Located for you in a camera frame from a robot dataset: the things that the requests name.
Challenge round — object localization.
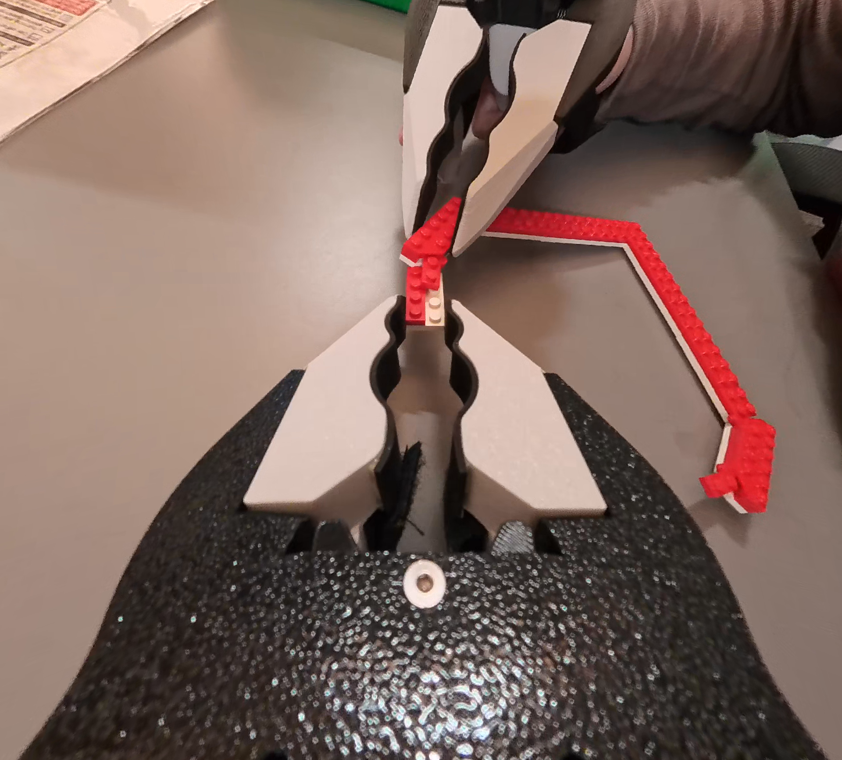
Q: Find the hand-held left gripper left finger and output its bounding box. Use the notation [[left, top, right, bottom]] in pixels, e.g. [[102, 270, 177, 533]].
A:
[[242, 294, 405, 552]]

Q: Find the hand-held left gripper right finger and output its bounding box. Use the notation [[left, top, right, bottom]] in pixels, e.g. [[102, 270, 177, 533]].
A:
[[449, 298, 609, 552]]

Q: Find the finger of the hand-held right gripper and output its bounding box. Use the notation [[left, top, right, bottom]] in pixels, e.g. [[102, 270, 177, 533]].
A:
[[453, 19, 593, 257], [399, 0, 501, 241]]

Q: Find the red and white lego frame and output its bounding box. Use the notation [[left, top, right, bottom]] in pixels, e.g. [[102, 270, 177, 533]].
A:
[[398, 197, 778, 515]]

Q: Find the person's right forearm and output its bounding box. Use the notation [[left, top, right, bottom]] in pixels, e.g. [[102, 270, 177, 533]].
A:
[[595, 0, 842, 139]]

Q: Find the person's right hand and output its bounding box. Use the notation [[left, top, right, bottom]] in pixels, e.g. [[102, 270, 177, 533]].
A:
[[471, 77, 511, 142]]

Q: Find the dark grey bag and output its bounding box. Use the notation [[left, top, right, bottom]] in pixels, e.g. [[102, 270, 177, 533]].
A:
[[768, 131, 842, 261]]

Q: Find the instruction sheet in plastic sleeve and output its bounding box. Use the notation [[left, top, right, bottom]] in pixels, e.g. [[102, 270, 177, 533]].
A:
[[0, 0, 217, 143]]

